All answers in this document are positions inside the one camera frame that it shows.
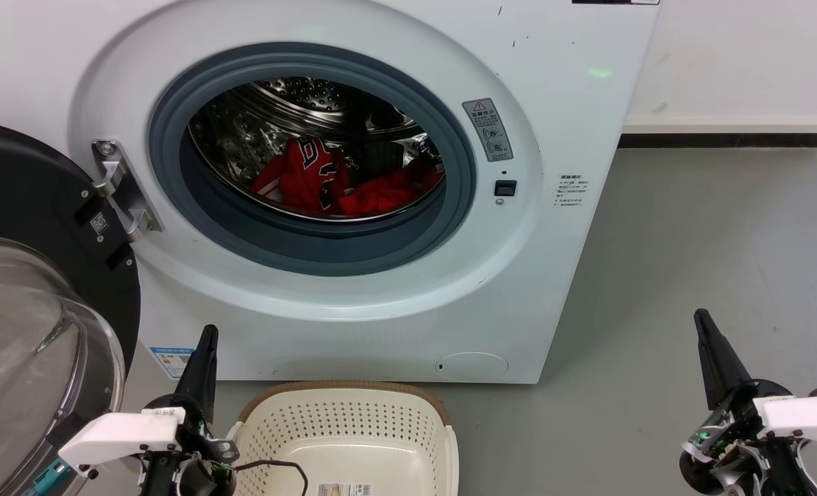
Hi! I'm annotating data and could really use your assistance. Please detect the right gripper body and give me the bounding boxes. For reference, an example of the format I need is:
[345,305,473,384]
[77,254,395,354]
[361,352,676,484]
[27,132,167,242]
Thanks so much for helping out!
[679,379,805,496]

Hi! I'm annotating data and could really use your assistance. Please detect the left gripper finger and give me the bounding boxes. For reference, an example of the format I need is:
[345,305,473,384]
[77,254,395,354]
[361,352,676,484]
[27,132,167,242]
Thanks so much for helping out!
[174,325,209,413]
[200,325,219,422]

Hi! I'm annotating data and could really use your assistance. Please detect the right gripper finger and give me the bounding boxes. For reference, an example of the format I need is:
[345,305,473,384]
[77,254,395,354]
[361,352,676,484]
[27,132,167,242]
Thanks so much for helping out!
[702,309,755,400]
[694,309,732,411]

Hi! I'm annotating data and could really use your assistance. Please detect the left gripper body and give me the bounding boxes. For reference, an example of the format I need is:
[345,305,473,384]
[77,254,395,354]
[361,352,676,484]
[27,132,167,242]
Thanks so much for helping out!
[140,394,240,496]

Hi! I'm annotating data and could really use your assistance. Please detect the red basketball jersey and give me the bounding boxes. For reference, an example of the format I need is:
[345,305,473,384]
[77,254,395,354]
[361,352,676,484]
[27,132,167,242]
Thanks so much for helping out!
[250,136,352,216]

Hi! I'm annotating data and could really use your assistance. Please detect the red shorts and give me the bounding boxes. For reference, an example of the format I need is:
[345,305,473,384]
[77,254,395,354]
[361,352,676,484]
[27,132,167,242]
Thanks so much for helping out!
[338,160,445,218]

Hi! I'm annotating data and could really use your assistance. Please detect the cream perforated laundry basket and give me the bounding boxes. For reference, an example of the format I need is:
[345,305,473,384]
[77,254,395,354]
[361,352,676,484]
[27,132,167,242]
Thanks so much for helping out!
[226,380,459,496]

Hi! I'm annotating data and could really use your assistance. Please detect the black washer door with glass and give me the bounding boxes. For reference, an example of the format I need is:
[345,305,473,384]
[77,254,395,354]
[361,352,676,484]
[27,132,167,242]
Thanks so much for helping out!
[0,118,142,496]

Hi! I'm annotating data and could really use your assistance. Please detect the stainless steel washing machine drum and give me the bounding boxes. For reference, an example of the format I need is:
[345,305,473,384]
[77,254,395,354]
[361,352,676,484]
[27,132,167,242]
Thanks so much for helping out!
[188,76,447,223]

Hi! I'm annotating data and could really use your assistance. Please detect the blue energy label sticker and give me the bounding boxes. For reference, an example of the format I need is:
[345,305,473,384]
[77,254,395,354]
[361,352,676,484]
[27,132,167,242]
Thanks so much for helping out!
[148,346,196,380]

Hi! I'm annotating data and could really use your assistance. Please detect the grey rubber door gasket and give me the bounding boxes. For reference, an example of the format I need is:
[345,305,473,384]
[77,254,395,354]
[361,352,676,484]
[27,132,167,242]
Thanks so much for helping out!
[148,43,478,278]

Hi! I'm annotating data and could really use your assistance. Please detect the white front-load washing machine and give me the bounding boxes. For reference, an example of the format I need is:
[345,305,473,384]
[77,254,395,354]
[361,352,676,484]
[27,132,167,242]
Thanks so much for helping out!
[0,0,663,384]

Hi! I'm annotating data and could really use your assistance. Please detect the metal door hinge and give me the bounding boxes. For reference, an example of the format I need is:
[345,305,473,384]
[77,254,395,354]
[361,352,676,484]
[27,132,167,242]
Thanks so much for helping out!
[92,139,163,242]

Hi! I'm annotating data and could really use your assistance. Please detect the small text sticker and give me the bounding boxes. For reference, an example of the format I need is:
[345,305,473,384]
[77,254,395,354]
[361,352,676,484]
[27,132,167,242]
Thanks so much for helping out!
[553,174,587,211]

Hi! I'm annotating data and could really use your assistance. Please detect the white and black baseboard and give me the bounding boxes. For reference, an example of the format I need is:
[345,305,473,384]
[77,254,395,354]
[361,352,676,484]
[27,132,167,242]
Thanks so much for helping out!
[619,116,817,149]

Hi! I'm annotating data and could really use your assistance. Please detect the round white filter cover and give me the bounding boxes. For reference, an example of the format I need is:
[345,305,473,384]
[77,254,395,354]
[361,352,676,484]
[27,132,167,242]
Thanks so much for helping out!
[436,352,510,381]

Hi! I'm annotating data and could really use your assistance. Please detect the grey warning label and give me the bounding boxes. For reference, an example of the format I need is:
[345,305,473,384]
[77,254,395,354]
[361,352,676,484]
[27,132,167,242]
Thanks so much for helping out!
[462,98,514,163]

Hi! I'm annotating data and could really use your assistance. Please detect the thin black cable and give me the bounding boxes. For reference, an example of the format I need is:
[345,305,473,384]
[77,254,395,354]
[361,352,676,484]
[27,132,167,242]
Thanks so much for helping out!
[235,459,309,496]

